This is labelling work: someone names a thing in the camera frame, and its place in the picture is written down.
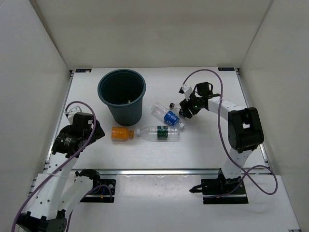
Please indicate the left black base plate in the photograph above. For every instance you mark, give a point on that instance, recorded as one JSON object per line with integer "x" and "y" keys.
{"x": 105, "y": 193}

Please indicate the right black corner label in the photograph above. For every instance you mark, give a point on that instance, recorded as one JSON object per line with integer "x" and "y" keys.
{"x": 226, "y": 69}

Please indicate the left black corner label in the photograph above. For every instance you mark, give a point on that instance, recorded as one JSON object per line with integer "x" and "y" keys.
{"x": 83, "y": 70}

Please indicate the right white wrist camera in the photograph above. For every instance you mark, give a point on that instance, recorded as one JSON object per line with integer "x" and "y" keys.
{"x": 186, "y": 91}

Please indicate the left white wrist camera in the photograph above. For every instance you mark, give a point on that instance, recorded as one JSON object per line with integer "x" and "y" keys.
{"x": 71, "y": 112}

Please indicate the black corner label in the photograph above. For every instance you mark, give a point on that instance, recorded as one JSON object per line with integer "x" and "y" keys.
{"x": 226, "y": 69}
{"x": 83, "y": 70}

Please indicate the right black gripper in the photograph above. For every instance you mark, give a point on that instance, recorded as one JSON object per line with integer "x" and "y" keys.
{"x": 185, "y": 105}

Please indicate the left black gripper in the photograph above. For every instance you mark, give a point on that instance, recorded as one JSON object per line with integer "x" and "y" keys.
{"x": 98, "y": 133}

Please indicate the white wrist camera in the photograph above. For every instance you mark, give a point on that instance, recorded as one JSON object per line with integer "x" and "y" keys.
{"x": 71, "y": 112}
{"x": 186, "y": 91}

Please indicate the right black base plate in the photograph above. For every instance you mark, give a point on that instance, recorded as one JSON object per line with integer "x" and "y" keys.
{"x": 215, "y": 191}

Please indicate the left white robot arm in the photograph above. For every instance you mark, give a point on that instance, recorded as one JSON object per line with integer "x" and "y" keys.
{"x": 52, "y": 205}

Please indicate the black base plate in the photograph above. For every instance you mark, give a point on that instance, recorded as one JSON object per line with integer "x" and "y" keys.
{"x": 215, "y": 191}
{"x": 105, "y": 193}

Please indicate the clear bottle black label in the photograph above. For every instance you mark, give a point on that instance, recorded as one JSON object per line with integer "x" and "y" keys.
{"x": 175, "y": 108}

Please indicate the clear bottle blue label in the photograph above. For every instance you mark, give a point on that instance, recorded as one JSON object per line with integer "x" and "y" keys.
{"x": 166, "y": 115}

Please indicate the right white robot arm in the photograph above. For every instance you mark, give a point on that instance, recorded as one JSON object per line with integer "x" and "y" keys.
{"x": 245, "y": 132}

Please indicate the clear bottle green label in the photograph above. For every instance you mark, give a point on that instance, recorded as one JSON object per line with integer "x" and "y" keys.
{"x": 159, "y": 134}

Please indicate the orange plastic bottle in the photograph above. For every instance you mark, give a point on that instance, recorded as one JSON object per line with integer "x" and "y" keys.
{"x": 119, "y": 133}

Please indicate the dark teal plastic bin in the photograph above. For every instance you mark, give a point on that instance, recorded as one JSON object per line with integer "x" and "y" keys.
{"x": 119, "y": 86}

